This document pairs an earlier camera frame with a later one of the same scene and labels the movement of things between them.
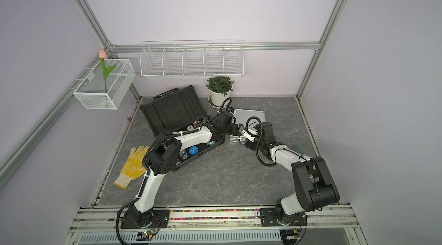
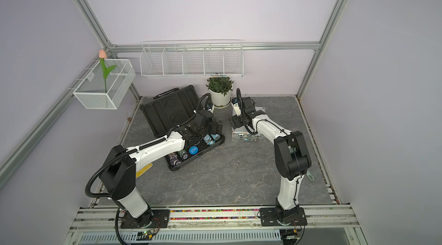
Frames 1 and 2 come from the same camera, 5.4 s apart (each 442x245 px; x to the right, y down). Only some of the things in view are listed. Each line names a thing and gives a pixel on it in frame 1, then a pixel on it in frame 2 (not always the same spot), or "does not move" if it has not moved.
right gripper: [251, 145] to [235, 122]
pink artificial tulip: [103, 54] does not move
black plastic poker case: [174, 111] does not move
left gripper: [235, 126] to [214, 129]
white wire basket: [106, 84] does not move
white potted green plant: [220, 91] does not move
